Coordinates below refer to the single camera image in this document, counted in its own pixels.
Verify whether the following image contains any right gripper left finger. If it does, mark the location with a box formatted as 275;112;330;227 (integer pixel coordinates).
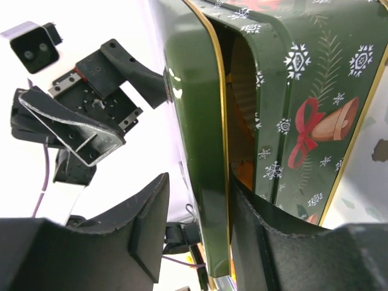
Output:
1;173;170;290

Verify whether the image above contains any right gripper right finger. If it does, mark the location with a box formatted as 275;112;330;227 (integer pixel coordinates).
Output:
230;178;387;290

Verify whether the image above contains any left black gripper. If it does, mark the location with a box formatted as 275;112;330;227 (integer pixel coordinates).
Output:
11;39;167;166

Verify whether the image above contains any gold tin lid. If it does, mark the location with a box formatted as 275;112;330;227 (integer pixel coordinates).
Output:
150;1;230;278

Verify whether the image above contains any orange fish cookie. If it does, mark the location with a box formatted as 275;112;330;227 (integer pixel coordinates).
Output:
228;101;255;190

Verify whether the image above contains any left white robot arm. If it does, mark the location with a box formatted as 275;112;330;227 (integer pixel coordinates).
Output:
11;39;167;225

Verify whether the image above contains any green cookie tin box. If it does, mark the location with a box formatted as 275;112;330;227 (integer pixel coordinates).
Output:
198;1;387;224

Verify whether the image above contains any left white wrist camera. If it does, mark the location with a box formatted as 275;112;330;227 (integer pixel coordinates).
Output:
1;21;62;74

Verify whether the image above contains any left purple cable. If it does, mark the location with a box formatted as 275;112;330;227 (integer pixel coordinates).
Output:
32;142;52;218

